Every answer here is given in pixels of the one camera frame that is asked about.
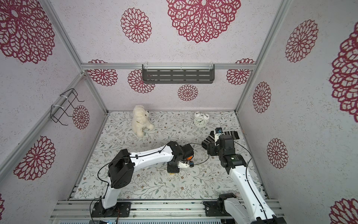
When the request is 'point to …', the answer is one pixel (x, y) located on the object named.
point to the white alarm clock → (201, 120)
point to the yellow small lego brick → (172, 173)
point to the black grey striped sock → (210, 138)
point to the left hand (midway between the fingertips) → (171, 166)
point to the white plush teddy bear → (140, 122)
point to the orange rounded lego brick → (189, 158)
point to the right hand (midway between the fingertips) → (214, 142)
